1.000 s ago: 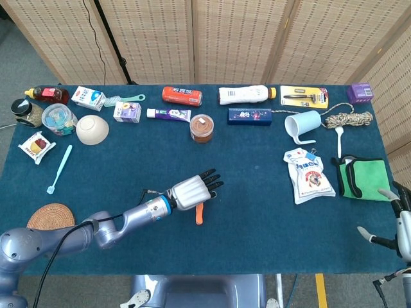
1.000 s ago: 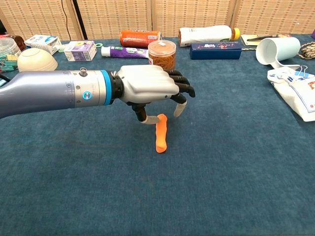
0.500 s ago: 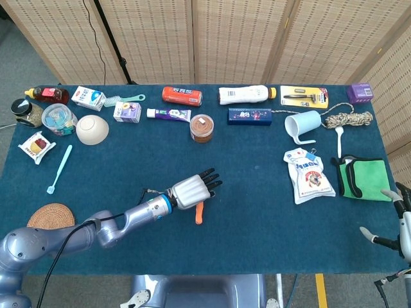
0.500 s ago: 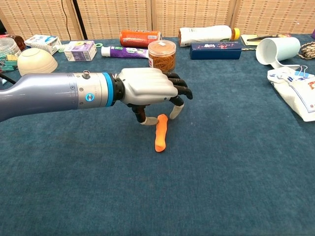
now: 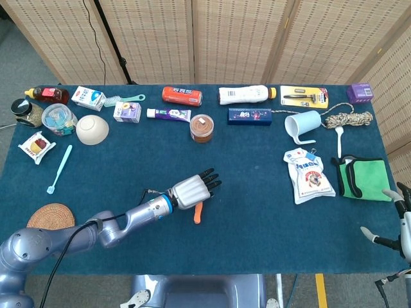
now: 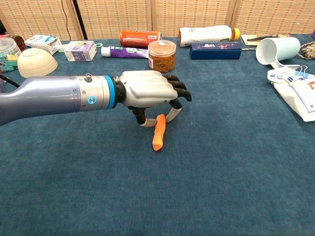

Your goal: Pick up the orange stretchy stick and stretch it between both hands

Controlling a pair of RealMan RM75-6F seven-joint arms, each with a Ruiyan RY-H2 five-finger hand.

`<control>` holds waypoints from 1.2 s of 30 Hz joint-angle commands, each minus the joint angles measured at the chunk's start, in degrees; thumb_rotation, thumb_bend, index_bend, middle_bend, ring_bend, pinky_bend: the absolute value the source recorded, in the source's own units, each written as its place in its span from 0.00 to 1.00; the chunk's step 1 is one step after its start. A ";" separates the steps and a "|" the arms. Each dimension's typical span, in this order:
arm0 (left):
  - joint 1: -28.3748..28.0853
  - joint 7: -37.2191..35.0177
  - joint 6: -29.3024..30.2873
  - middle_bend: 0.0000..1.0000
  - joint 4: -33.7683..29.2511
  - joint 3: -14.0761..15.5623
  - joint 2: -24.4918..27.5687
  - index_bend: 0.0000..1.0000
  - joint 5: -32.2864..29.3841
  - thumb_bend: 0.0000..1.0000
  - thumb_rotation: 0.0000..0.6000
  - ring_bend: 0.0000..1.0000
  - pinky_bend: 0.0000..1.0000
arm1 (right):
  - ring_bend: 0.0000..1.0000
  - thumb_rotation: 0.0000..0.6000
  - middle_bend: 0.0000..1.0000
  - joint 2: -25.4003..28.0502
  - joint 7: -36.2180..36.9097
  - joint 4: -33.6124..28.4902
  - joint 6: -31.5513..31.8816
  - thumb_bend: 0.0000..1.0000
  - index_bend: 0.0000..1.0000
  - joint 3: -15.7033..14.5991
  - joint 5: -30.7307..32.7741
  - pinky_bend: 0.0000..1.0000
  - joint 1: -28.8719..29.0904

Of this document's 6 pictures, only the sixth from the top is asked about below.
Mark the brown sauce bottle red label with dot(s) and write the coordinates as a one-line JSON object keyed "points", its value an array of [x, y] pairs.
{"points": [[21, 43]]}

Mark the black stand pole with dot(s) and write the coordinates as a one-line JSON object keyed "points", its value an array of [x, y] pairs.
{"points": [[80, 19]]}

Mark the white bottle yellow cap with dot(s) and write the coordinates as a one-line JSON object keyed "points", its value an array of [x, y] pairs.
{"points": [[204, 34]]}

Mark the white printed bag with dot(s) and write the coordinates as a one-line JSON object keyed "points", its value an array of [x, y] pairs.
{"points": [[295, 96]]}

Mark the dark blue long box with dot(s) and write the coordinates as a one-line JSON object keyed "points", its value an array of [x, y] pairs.
{"points": [[214, 50]]}

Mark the cream bowl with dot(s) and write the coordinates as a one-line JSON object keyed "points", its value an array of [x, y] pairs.
{"points": [[34, 64]]}

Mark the purple white milk carton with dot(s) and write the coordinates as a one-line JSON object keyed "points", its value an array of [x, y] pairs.
{"points": [[80, 51]]}

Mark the blue binder clip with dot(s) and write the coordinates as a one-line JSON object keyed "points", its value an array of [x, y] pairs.
{"points": [[300, 75]]}

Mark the yellow razor package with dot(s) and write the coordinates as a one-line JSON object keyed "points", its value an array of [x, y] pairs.
{"points": [[248, 40]]}

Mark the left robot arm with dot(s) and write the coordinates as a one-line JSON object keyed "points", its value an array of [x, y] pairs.
{"points": [[49, 96]]}

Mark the purple box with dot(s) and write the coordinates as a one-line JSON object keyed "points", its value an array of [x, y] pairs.
{"points": [[313, 34]]}

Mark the light blue mug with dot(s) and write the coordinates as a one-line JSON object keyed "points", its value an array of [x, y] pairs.
{"points": [[280, 49]]}

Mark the dark blue tablecloth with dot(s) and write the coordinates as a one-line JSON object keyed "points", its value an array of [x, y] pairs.
{"points": [[98, 184]]}

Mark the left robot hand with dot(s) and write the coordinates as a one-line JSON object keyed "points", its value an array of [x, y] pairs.
{"points": [[147, 86]]}

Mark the clear jar of binder clips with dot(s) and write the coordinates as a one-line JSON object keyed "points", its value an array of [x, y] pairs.
{"points": [[7, 46]]}

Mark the clear jar of rubber bands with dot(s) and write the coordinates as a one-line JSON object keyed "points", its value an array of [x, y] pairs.
{"points": [[162, 59]]}

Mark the blue white milk carton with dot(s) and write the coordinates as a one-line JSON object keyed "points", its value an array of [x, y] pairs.
{"points": [[41, 41]]}

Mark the orange toy carrot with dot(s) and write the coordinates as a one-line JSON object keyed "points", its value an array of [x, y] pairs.
{"points": [[158, 137]]}

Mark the orange drink can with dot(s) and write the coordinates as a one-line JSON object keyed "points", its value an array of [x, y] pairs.
{"points": [[137, 38]]}

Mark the purple white toothpaste tube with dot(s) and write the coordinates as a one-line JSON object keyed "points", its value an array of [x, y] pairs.
{"points": [[123, 52]]}

